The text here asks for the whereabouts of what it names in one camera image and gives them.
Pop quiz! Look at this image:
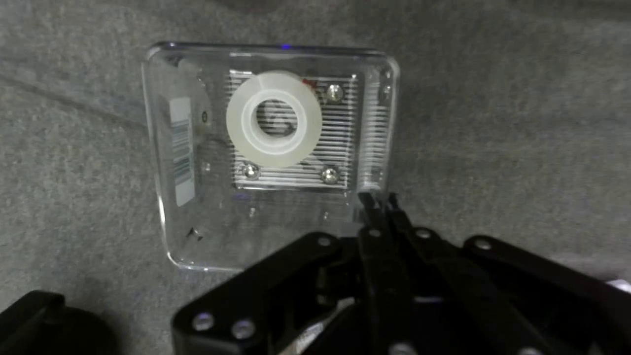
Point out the clear plastic tray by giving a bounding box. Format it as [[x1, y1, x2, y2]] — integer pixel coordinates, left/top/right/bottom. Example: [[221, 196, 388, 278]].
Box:
[[140, 40, 404, 275]]

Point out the white plastic ring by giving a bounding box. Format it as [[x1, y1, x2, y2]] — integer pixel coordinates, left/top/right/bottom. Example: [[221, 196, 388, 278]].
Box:
[[225, 71, 325, 170]]

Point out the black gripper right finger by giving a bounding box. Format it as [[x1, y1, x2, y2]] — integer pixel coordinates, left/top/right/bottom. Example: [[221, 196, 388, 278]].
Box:
[[380, 192, 631, 355]]

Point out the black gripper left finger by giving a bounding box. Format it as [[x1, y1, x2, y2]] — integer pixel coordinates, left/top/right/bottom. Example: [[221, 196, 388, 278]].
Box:
[[171, 190, 396, 355]]

